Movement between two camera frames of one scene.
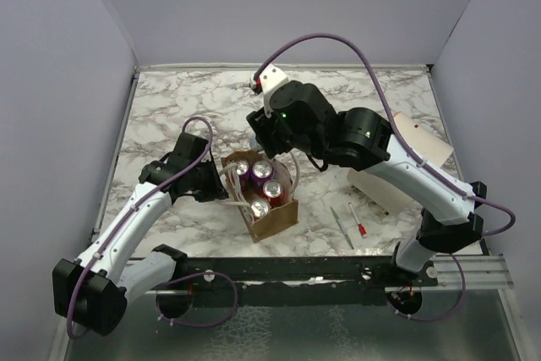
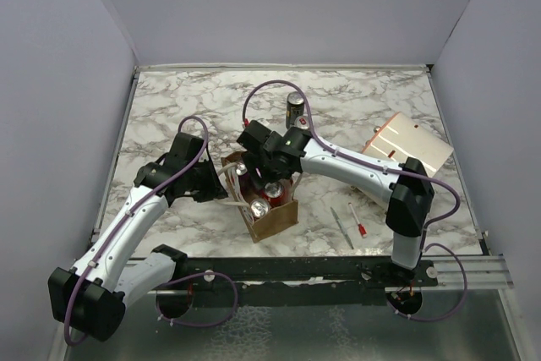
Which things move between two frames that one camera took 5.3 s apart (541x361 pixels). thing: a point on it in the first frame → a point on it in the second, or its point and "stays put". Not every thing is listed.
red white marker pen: (361, 228) stays put
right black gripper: (264, 127) → (259, 175)
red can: (259, 208) stays put
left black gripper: (216, 191) stays put
